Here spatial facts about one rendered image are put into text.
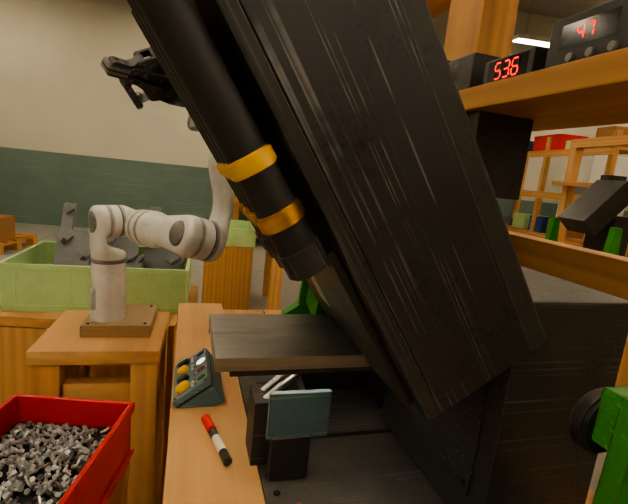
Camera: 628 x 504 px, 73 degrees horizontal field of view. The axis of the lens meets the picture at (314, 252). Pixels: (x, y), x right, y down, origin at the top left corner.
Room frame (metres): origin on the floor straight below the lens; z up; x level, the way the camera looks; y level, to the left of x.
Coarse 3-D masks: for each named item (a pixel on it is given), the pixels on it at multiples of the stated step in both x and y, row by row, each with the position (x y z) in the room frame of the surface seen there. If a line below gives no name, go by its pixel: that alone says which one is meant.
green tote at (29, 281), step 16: (16, 256) 1.49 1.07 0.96; (32, 256) 1.64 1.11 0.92; (48, 256) 1.77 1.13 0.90; (0, 272) 1.37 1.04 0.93; (16, 272) 1.39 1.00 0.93; (32, 272) 1.40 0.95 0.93; (48, 272) 1.41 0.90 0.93; (64, 272) 1.42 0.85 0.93; (80, 272) 1.44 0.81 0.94; (128, 272) 1.47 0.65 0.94; (144, 272) 1.49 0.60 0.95; (160, 272) 1.50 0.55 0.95; (176, 272) 1.52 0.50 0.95; (0, 288) 1.38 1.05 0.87; (16, 288) 1.39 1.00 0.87; (32, 288) 1.40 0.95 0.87; (48, 288) 1.41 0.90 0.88; (64, 288) 1.42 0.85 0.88; (80, 288) 1.44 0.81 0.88; (128, 288) 1.48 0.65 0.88; (144, 288) 1.49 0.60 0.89; (160, 288) 1.51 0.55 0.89; (176, 288) 1.52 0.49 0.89; (0, 304) 1.37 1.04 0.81; (16, 304) 1.39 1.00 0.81; (32, 304) 1.40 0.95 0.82; (48, 304) 1.41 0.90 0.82; (64, 304) 1.42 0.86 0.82; (80, 304) 1.44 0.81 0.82; (144, 304) 1.49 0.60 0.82; (160, 304) 1.51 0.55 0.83; (176, 304) 1.52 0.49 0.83
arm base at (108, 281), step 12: (96, 264) 1.14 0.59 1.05; (108, 264) 1.14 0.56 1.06; (120, 264) 1.16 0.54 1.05; (96, 276) 1.14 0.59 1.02; (108, 276) 1.14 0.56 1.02; (120, 276) 1.16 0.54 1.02; (96, 288) 1.14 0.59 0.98; (108, 288) 1.14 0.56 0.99; (120, 288) 1.17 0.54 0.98; (96, 300) 1.14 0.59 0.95; (108, 300) 1.14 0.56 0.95; (120, 300) 1.17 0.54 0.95; (96, 312) 1.14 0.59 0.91; (108, 312) 1.14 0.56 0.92; (120, 312) 1.17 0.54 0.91
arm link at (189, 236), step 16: (144, 224) 0.98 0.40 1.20; (160, 224) 0.93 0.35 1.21; (176, 224) 0.89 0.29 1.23; (192, 224) 0.87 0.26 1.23; (208, 224) 0.90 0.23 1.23; (144, 240) 0.98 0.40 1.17; (160, 240) 0.92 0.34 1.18; (176, 240) 0.87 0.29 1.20; (192, 240) 0.86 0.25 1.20; (208, 240) 0.88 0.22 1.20; (192, 256) 0.88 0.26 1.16
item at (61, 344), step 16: (64, 320) 1.21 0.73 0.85; (80, 320) 1.22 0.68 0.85; (160, 320) 1.29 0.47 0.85; (48, 336) 1.09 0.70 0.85; (64, 336) 1.10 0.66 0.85; (160, 336) 1.17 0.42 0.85; (32, 352) 0.99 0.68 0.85; (48, 352) 1.00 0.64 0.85; (64, 352) 1.01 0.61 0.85; (80, 352) 1.02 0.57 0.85; (96, 352) 1.03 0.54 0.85; (112, 352) 1.04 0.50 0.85; (128, 352) 1.05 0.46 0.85; (144, 352) 1.06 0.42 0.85; (160, 352) 1.08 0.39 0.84
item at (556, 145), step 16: (608, 128) 5.36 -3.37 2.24; (624, 128) 5.27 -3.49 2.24; (544, 144) 6.43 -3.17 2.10; (560, 144) 6.11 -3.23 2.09; (528, 160) 7.50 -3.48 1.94; (544, 160) 6.30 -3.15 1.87; (608, 160) 5.16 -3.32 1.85; (544, 176) 6.28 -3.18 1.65; (528, 192) 6.46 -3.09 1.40; (544, 192) 6.18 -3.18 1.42; (576, 192) 5.62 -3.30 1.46; (512, 224) 6.83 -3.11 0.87; (528, 224) 6.56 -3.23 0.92; (544, 224) 6.13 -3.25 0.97; (576, 240) 5.53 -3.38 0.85
